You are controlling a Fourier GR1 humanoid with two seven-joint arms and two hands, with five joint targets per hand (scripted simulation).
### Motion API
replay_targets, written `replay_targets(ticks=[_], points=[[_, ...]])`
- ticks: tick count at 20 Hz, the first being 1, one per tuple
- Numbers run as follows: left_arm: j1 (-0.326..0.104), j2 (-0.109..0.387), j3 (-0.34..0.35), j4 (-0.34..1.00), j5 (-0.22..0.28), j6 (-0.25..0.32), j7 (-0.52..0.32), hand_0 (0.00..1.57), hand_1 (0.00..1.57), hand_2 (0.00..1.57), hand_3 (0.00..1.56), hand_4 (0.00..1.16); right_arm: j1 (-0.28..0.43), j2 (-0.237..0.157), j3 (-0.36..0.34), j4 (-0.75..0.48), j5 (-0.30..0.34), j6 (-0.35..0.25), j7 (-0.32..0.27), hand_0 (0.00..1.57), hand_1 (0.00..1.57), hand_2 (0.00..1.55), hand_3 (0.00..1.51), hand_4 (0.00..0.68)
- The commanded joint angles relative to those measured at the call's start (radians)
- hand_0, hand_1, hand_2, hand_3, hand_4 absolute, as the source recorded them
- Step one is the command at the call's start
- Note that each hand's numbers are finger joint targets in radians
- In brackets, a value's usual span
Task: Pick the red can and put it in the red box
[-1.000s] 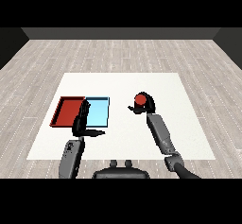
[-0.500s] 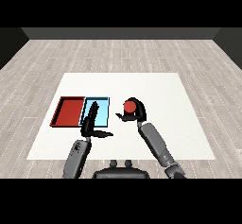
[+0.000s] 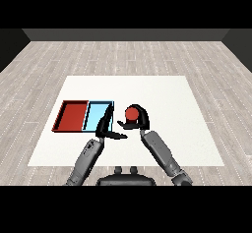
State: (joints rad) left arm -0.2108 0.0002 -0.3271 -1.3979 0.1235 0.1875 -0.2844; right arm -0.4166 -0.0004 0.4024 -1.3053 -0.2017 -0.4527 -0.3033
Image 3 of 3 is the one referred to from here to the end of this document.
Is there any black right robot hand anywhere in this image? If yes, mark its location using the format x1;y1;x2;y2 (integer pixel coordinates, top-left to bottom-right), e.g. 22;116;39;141
116;103;151;131

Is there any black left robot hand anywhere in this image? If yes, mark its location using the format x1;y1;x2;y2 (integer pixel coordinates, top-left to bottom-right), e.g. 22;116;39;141
94;104;129;141

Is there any light blue shallow open box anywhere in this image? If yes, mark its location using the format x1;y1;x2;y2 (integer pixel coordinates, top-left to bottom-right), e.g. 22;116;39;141
81;99;115;133

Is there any red shallow open box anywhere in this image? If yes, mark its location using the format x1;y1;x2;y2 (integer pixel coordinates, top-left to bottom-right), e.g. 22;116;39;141
51;99;91;134

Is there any dark grey robot body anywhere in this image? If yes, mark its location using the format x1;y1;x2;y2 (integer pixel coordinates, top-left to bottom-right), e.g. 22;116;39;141
95;166;158;187

